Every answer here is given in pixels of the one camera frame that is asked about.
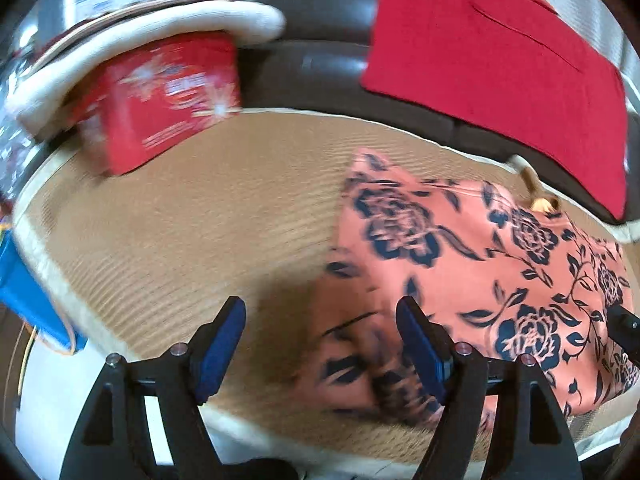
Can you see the brown and yellow fabric piece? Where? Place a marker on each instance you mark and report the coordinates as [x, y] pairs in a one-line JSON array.
[[542, 204]]

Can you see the red fleece cloth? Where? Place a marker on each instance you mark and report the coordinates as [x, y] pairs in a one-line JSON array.
[[475, 50]]

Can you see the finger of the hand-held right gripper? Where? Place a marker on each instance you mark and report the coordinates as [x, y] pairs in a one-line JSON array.
[[626, 332]]

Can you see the red tin box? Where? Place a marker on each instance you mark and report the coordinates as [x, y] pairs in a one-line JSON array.
[[165, 105]]

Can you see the woven rattan mat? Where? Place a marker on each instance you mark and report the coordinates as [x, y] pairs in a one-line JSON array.
[[200, 220]]

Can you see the pink floral garment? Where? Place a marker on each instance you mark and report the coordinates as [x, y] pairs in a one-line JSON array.
[[450, 250]]

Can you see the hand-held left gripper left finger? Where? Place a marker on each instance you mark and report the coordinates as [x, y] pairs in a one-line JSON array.
[[222, 345]]

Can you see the blue box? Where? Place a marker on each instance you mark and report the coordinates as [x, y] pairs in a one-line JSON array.
[[25, 290]]

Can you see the dark leather sofa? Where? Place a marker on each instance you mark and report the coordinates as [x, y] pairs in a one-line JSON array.
[[310, 65]]

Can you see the white cushion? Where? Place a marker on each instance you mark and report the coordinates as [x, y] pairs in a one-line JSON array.
[[200, 15]]

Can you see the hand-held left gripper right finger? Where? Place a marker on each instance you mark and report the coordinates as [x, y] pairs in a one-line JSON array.
[[422, 347]]

